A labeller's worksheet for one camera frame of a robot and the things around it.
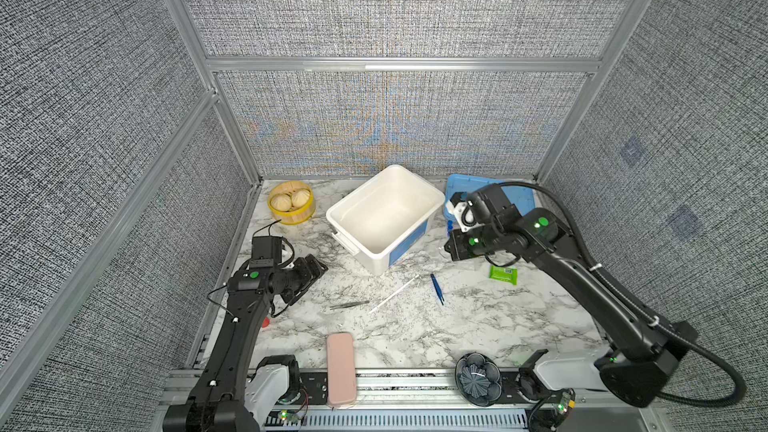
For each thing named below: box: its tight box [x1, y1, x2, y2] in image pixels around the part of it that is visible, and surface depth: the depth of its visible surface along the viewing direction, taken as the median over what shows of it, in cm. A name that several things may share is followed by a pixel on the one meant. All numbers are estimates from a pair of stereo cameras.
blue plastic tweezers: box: [430, 273, 445, 306], surface depth 92 cm
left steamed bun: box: [271, 193, 292, 212], surface depth 107 cm
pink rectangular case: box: [326, 332, 357, 405], surface depth 76 cm
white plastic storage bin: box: [326, 164, 446, 276], surface depth 97 cm
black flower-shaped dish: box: [455, 352, 502, 407], surface depth 75 cm
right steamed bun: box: [291, 190, 311, 208], surface depth 108 cm
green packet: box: [489, 265, 519, 285], surface depth 94 cm
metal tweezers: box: [329, 300, 370, 310], surface depth 89 cm
